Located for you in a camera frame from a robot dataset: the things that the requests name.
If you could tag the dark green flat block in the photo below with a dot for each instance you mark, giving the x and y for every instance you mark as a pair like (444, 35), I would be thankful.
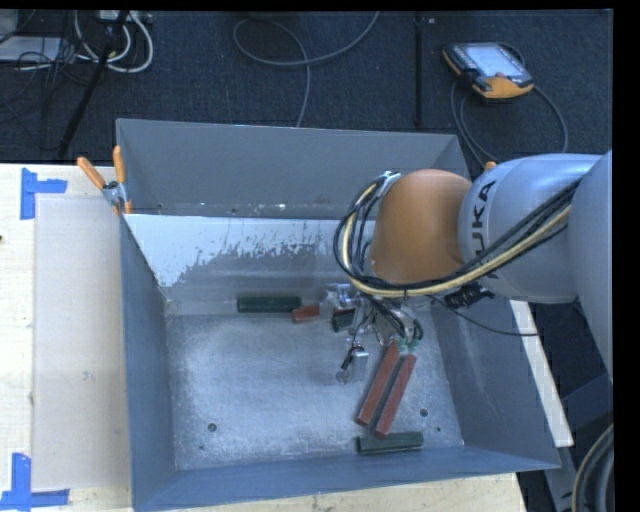
(343, 320)
(269, 304)
(390, 443)

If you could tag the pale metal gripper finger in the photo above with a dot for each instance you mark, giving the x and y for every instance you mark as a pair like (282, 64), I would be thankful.
(354, 366)
(340, 299)

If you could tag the grey metal bin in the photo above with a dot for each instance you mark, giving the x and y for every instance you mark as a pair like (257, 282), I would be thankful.
(250, 380)

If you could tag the black cylinder on white bracket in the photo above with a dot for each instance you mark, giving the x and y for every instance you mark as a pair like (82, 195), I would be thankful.
(462, 296)

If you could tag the red-brown flat block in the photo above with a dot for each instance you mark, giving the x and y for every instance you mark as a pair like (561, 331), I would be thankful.
(397, 400)
(305, 313)
(377, 387)

